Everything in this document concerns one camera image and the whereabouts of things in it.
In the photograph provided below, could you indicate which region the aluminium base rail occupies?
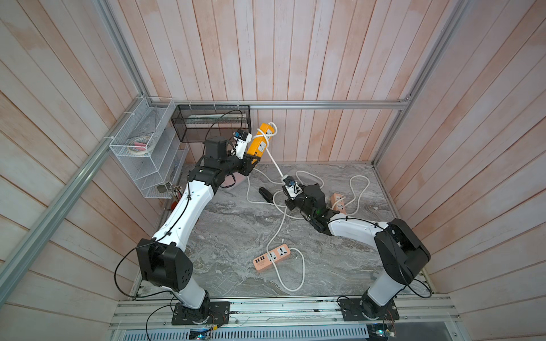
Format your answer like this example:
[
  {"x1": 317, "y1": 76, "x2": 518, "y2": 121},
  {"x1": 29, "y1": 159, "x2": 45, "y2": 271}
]
[{"x1": 109, "y1": 295, "x2": 462, "y2": 330}]

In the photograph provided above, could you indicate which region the black remote control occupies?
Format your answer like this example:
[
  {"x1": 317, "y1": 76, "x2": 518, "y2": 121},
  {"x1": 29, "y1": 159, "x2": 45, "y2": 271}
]
[{"x1": 258, "y1": 187, "x2": 274, "y2": 203}]

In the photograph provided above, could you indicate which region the pink power strip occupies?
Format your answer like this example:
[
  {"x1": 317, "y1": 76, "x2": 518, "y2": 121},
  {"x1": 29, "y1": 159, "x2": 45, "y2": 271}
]
[
  {"x1": 331, "y1": 193, "x2": 347, "y2": 215},
  {"x1": 253, "y1": 244, "x2": 291, "y2": 271}
]

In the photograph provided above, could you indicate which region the pink power strip right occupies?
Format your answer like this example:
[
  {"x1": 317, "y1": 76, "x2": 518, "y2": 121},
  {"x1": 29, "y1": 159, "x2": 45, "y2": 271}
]
[{"x1": 331, "y1": 193, "x2": 347, "y2": 215}]

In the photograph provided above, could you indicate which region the tape roll in rack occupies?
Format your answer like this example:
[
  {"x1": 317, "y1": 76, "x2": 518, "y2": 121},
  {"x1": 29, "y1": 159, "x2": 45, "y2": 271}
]
[{"x1": 127, "y1": 136, "x2": 154, "y2": 156}]

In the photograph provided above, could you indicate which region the black mesh basket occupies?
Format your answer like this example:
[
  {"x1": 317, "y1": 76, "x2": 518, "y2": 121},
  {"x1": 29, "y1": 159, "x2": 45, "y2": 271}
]
[{"x1": 171, "y1": 104, "x2": 253, "y2": 143}]

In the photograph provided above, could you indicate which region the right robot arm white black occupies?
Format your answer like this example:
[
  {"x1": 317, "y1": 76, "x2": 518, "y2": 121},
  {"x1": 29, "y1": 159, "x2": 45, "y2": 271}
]
[{"x1": 282, "y1": 176, "x2": 431, "y2": 320}]

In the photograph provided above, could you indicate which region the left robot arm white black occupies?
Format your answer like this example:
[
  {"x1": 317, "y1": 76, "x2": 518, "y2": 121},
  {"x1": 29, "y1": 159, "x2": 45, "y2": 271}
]
[{"x1": 136, "y1": 134, "x2": 263, "y2": 322}]

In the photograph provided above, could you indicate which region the white cord of right strip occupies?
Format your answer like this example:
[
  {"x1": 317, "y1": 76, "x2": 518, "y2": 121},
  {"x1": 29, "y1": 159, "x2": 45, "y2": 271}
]
[{"x1": 272, "y1": 170, "x2": 371, "y2": 220}]

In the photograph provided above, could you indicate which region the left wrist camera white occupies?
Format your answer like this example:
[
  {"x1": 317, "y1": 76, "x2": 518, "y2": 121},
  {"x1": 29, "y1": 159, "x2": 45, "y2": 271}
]
[{"x1": 234, "y1": 129, "x2": 253, "y2": 159}]

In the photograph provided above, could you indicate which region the pink power strip front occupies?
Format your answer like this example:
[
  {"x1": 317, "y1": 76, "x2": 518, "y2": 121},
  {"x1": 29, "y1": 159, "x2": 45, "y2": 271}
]
[{"x1": 253, "y1": 244, "x2": 291, "y2": 271}]

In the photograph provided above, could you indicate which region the red pencil cup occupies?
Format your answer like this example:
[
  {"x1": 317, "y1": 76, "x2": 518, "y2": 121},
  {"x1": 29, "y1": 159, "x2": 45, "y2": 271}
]
[{"x1": 170, "y1": 186, "x2": 183, "y2": 211}]

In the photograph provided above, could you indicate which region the yellow power strip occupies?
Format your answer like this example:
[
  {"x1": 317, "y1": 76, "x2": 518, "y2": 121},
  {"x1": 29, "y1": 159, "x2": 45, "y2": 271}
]
[{"x1": 247, "y1": 122, "x2": 277, "y2": 158}]

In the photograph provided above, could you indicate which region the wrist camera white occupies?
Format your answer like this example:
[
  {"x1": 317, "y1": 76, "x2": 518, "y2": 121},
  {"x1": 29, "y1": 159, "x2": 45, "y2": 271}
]
[
  {"x1": 234, "y1": 129, "x2": 253, "y2": 159},
  {"x1": 282, "y1": 175, "x2": 304, "y2": 199}
]

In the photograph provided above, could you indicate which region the white cord of front strip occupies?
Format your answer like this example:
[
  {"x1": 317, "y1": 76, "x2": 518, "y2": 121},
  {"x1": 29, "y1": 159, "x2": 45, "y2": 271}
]
[{"x1": 266, "y1": 244, "x2": 307, "y2": 293}]

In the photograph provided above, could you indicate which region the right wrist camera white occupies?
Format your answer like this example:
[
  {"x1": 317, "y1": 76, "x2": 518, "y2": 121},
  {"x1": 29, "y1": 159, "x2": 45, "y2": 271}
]
[{"x1": 282, "y1": 175, "x2": 304, "y2": 199}]

